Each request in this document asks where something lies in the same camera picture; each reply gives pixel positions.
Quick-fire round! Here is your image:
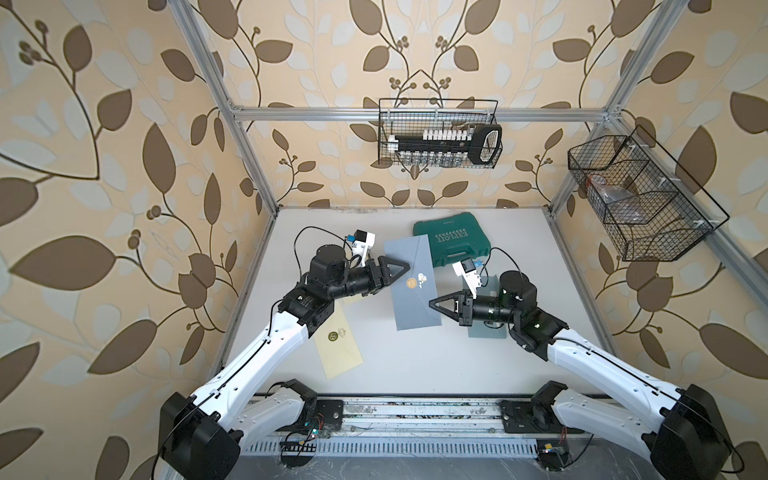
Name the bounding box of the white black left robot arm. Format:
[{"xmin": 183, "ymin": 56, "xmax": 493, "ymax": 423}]
[{"xmin": 155, "ymin": 230, "xmax": 410, "ymax": 479}]

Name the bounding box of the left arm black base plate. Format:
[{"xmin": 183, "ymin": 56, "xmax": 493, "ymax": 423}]
[{"xmin": 265, "ymin": 379, "xmax": 344, "ymax": 432}]

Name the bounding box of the aluminium frame post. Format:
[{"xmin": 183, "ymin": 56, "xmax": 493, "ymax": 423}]
[
  {"xmin": 169, "ymin": 0, "xmax": 279, "ymax": 218},
  {"xmin": 547, "ymin": 0, "xmax": 691, "ymax": 217}
]

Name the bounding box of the cream envelope green seal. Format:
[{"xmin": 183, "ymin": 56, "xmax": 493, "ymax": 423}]
[{"xmin": 313, "ymin": 307, "xmax": 364, "ymax": 380}]

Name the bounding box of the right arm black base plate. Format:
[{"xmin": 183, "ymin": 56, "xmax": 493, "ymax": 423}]
[{"xmin": 499, "ymin": 381, "xmax": 583, "ymax": 435}]

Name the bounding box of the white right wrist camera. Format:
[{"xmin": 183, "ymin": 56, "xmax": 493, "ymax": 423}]
[{"xmin": 452, "ymin": 258, "xmax": 482, "ymax": 299}]

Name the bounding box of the right small circuit board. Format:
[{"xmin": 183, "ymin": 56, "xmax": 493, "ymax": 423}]
[{"xmin": 536, "ymin": 440, "xmax": 570, "ymax": 472}]

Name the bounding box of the black wire basket right wall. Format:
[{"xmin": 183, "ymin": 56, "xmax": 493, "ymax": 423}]
[{"xmin": 567, "ymin": 125, "xmax": 730, "ymax": 262}]

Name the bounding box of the black wire basket wall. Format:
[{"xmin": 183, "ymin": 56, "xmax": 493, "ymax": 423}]
[
  {"xmin": 567, "ymin": 125, "xmax": 730, "ymax": 262},
  {"xmin": 377, "ymin": 97, "xmax": 503, "ymax": 171}
]

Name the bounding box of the black socket set holder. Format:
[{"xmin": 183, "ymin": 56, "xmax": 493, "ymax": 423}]
[{"xmin": 383, "ymin": 124, "xmax": 503, "ymax": 168}]

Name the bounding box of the light blue-grey envelope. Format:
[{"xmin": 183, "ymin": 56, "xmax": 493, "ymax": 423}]
[{"xmin": 468, "ymin": 275, "xmax": 508, "ymax": 340}]

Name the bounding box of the aluminium frame post right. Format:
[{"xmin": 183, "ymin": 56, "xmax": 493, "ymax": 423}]
[{"xmin": 547, "ymin": 0, "xmax": 691, "ymax": 217}]

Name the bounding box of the green plastic tool case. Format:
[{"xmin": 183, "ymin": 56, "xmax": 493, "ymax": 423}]
[{"xmin": 413, "ymin": 212, "xmax": 491, "ymax": 267}]

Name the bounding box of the small circuit board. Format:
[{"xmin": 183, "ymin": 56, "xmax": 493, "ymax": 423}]
[
  {"xmin": 279, "ymin": 427, "xmax": 320, "ymax": 469},
  {"xmin": 536, "ymin": 440, "xmax": 570, "ymax": 472}
]

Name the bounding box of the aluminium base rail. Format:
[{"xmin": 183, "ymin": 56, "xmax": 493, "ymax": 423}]
[{"xmin": 173, "ymin": 395, "xmax": 676, "ymax": 460}]

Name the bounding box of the plastic bag in basket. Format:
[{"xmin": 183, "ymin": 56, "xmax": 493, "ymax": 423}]
[{"xmin": 586, "ymin": 175, "xmax": 648, "ymax": 225}]

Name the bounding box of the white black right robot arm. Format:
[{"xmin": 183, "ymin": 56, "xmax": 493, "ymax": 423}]
[{"xmin": 429, "ymin": 259, "xmax": 746, "ymax": 479}]

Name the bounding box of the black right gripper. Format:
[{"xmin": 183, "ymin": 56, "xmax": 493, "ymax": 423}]
[{"xmin": 430, "ymin": 288, "xmax": 520, "ymax": 327}]

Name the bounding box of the left small circuit board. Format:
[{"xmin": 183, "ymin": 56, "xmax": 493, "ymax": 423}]
[{"xmin": 279, "ymin": 427, "xmax": 320, "ymax": 469}]

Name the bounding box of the aluminium frame post left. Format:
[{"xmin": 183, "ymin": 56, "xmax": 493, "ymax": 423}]
[{"xmin": 169, "ymin": 0, "xmax": 279, "ymax": 218}]

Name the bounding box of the aluminium frame back crossbar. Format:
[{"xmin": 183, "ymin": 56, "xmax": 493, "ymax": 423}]
[{"xmin": 230, "ymin": 106, "xmax": 610, "ymax": 124}]

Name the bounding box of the black wire basket back wall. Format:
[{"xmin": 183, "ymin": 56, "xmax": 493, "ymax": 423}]
[{"xmin": 377, "ymin": 97, "xmax": 503, "ymax": 171}]

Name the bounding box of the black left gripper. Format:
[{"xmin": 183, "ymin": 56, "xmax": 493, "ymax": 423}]
[{"xmin": 324, "ymin": 257, "xmax": 408, "ymax": 303}]

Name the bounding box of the dark grey envelope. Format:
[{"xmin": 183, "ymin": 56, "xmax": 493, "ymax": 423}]
[{"xmin": 384, "ymin": 235, "xmax": 442, "ymax": 331}]

